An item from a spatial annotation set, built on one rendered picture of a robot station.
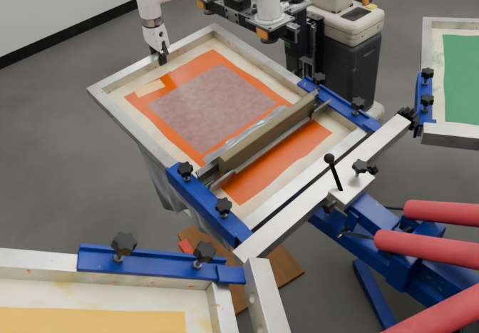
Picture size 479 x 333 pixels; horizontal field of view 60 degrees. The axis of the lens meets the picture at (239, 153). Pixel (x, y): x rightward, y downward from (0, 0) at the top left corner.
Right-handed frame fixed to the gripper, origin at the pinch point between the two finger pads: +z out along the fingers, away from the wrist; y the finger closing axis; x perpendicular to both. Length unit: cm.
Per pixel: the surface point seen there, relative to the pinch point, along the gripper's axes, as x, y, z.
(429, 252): 8, -112, -19
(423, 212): -4, -106, -13
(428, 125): -39, -88, -3
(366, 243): 1, -98, 7
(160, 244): 23, -2, 117
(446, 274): 2, -118, -6
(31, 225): 72, 68, 129
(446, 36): -106, -61, 10
